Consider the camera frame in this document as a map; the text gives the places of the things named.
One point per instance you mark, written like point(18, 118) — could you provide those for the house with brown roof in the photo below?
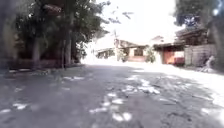
point(131, 50)

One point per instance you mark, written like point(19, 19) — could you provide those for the grey concrete road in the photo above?
point(100, 96)

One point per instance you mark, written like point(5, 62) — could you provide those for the bush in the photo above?
point(149, 55)

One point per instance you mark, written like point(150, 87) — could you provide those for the red gate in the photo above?
point(173, 57)

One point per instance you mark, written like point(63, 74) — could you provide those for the group of trees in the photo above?
point(50, 30)

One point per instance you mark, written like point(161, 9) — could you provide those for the grey fence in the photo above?
point(199, 54)

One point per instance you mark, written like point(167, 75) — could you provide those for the tree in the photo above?
point(203, 20)

